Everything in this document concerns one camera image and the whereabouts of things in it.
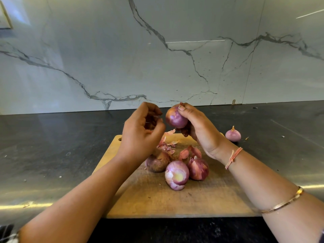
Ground gold bangle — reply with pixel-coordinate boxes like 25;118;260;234
259;186;305;215

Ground orange thread bracelet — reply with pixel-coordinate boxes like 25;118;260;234
225;146;244;171

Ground brownish red onion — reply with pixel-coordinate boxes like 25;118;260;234
146;151;171;173

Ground wooden cutting board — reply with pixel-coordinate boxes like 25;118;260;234
92;131;261;219

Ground person's left hand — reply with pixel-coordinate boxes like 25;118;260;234
117;102;166;165

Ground person's left forearm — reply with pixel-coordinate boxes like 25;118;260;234
19;155;137;243

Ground white wall switch plate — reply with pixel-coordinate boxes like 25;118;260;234
0;0;13;30

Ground small red onion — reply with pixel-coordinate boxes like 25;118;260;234
225;125;242;143

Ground red onion with pale patch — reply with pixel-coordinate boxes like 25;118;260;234
164;160;190;191

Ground person's right hand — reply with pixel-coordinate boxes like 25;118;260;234
176;102;236;160

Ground black white plaid sleeve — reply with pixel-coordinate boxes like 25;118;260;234
0;224;20;243

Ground pile of onion peels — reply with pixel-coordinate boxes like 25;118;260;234
156;129;203;161

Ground person's right forearm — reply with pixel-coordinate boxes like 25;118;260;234
223;146;324;243

